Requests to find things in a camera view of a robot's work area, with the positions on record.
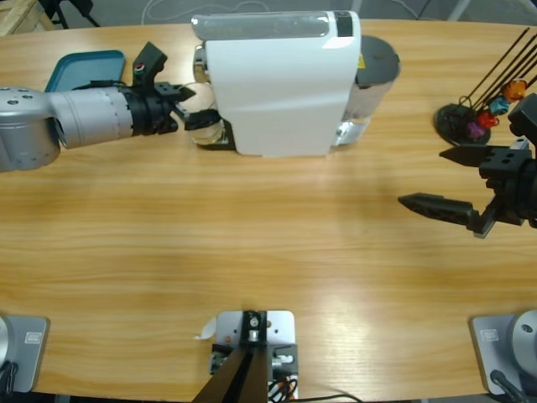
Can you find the arm gripper black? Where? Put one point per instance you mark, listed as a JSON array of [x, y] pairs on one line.
[[509, 184], [151, 111]]

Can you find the clear glass cup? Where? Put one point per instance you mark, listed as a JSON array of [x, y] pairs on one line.
[[205, 134]]

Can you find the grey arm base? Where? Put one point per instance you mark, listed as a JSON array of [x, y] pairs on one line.
[[25, 352], [503, 344]]

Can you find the purple coffee capsule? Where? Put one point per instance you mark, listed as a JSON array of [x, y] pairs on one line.
[[475, 130]]

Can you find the red coffee capsule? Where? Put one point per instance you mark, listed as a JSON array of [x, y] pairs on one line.
[[486, 119]]

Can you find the white capsule coffee machine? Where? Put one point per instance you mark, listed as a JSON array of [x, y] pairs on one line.
[[277, 96]]

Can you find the teal coffee capsule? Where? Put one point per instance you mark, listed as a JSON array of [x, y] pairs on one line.
[[499, 105]]

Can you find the orange coffee capsule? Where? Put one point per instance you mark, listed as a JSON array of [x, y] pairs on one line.
[[515, 89]]

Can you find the coffee machine water tank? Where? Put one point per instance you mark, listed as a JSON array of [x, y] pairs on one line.
[[377, 63]]

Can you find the metal grid drip tray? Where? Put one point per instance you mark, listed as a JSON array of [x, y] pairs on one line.
[[226, 140]]

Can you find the teal plastic serving tray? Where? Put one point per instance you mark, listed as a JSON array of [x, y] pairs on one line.
[[88, 69]]

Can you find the black chair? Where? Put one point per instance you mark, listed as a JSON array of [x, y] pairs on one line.
[[75, 5]]

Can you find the light wooden crate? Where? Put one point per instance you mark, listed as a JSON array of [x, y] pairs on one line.
[[21, 19]]

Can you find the white paper tag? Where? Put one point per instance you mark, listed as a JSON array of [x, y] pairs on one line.
[[207, 329]]

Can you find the white mounting block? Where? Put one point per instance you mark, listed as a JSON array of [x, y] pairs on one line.
[[279, 327]]

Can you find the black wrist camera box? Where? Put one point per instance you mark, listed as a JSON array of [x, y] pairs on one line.
[[149, 63], [524, 117]]

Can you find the white table frame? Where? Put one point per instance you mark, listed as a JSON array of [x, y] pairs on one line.
[[460, 8], [356, 5]]

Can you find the black camera post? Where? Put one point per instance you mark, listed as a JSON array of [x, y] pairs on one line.
[[247, 378]]

